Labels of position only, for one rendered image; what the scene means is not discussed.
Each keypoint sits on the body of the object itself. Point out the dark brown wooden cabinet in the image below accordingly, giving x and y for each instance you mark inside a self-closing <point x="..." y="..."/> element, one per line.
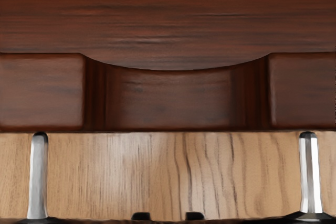
<point x="168" y="19"/>

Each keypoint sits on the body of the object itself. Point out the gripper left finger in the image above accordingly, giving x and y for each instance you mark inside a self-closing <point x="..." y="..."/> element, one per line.
<point x="141" y="216"/>

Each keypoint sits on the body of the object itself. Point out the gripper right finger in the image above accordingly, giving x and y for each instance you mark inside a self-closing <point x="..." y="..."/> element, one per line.
<point x="194" y="216"/>

